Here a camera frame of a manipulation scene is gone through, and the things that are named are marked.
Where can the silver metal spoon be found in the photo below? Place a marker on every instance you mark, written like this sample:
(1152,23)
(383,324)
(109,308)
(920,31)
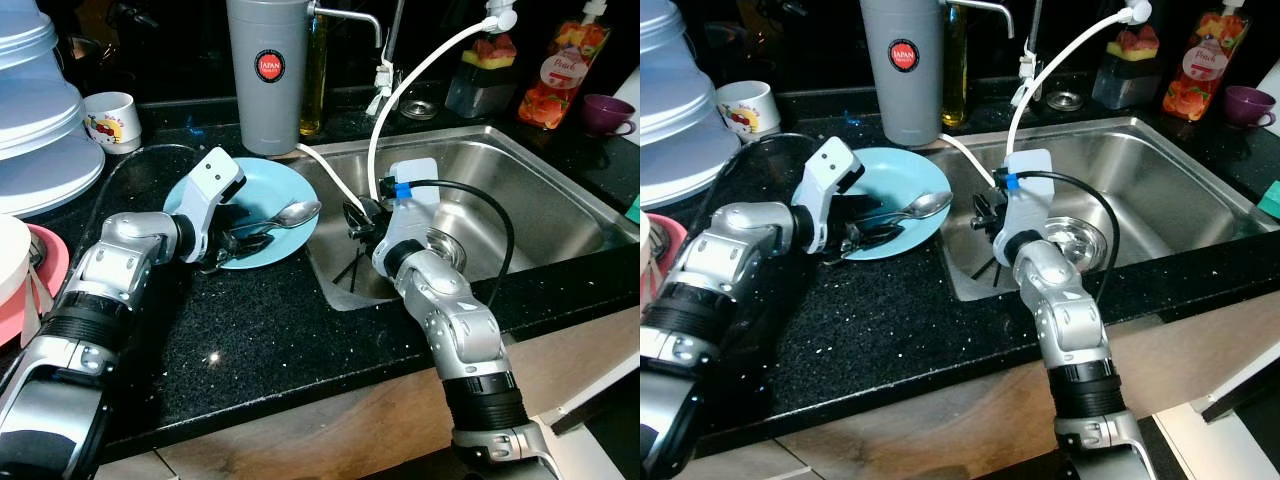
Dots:
(302,212)
(930,205)

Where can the light blue plate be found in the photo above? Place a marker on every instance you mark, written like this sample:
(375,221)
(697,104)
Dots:
(900,170)
(270,185)

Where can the metal sink drain strainer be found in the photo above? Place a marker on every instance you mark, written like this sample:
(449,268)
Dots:
(450,245)
(1085,240)

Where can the grey water filter canister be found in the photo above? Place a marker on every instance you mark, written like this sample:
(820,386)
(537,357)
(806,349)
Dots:
(900,110)
(268,110)

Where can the chrome tap hole cover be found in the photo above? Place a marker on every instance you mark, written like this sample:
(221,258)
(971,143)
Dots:
(1065,100)
(420,109)

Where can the yellow oil bottle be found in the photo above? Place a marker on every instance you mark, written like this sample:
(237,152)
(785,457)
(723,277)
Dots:
(315,90)
(954,85)

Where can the chrome sink faucet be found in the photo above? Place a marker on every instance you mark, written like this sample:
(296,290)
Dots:
(388,75)
(1030,65)

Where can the white printed mug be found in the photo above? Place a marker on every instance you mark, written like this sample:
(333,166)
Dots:
(115,120)
(748,110)

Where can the clear sponge holder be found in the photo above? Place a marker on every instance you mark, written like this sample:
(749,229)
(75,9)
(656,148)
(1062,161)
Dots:
(1125,85)
(480,92)

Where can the stainless steel sink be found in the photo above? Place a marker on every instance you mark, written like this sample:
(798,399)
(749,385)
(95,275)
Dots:
(540,200)
(1180,190)

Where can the pink plate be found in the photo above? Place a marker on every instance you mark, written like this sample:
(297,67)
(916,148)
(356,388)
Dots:
(672,250)
(50,275)

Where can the chrome filter spout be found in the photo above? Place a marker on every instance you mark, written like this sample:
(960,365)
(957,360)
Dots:
(985,6)
(350,13)

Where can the white tiered food container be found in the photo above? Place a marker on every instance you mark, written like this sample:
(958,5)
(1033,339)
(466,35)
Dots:
(40,120)
(680,110)

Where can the red and yellow sponge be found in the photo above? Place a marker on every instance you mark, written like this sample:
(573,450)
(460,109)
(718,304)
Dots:
(1135,42)
(490,50)

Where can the peach dish soap bottle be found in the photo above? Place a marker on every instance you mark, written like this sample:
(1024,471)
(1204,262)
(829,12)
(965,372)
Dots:
(560,70)
(1205,65)

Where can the purple cup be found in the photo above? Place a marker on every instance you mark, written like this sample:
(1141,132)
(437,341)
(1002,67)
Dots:
(603,112)
(1245,104)

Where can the white cabinet end panel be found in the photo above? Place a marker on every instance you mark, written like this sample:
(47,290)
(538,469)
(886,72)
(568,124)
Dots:
(1245,375)
(600,385)

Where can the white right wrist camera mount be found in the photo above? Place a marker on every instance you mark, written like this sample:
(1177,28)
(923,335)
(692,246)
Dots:
(410,225)
(1025,215)

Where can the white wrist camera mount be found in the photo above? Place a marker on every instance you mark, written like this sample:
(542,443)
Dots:
(410,225)
(210,180)
(1025,215)
(830,165)

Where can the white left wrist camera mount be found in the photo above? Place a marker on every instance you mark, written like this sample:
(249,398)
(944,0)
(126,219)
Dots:
(210,180)
(830,165)

